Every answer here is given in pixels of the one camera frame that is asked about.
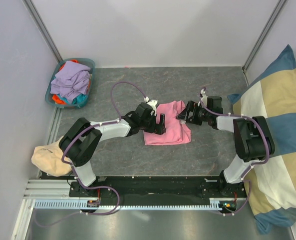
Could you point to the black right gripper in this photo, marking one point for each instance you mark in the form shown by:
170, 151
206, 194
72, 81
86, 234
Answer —
190, 105

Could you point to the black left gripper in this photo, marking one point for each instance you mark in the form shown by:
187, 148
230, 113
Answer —
159, 129

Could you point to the pink t shirt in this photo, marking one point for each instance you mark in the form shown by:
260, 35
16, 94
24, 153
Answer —
176, 132

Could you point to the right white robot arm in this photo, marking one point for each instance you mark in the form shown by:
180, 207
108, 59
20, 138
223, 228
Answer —
253, 140

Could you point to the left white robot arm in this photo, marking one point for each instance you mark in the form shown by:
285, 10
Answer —
80, 142

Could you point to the teal t shirt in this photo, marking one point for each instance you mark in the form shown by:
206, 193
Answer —
77, 100

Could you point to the teal plastic laundry basket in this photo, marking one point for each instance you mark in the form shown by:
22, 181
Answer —
70, 78

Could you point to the lilac t shirt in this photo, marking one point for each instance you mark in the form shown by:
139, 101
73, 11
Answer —
70, 80

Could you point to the orange t shirt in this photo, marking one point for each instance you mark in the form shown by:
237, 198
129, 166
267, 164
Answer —
58, 100

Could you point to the beige cloth bag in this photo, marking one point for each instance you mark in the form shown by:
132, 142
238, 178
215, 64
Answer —
47, 158

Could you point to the blue cream checked pillow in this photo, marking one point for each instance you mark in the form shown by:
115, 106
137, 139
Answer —
272, 186

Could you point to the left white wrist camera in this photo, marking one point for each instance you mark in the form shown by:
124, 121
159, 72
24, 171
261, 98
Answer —
151, 102

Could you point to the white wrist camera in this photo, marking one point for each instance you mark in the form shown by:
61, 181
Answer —
151, 102
203, 98

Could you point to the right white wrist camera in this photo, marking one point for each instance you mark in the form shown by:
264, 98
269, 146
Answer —
203, 98

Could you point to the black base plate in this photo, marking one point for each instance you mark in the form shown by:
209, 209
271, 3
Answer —
159, 190

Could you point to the right aluminium frame post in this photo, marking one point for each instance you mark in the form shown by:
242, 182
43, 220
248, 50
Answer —
264, 33

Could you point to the aluminium frame post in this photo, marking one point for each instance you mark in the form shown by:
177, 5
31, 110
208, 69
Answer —
42, 28
264, 33

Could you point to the light blue cable duct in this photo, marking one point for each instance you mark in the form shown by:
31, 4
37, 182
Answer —
69, 204

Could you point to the left aluminium frame post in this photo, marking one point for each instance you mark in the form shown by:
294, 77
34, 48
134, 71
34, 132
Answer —
42, 28

